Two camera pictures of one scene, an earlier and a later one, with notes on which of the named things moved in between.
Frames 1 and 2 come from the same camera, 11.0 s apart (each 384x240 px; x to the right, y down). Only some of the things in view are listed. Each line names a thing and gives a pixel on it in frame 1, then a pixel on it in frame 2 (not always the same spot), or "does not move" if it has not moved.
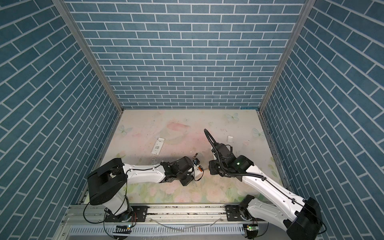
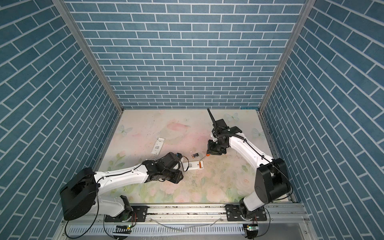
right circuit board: [252, 228] does not move
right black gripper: [211, 165] -> [211, 150]
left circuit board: [122, 229] does not move
